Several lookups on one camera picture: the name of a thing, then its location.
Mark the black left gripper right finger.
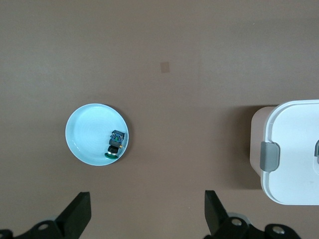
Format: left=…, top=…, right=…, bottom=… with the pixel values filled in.
left=204, top=190, right=303, bottom=239

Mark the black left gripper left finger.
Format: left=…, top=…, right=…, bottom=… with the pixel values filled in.
left=0, top=191, right=92, bottom=239

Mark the light blue round plate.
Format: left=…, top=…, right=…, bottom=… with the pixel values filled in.
left=65, top=103, right=133, bottom=167

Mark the white lidded lunch box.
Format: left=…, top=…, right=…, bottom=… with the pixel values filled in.
left=250, top=99, right=319, bottom=206

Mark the green push button switch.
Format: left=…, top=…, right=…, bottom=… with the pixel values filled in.
left=104, top=129, right=125, bottom=159

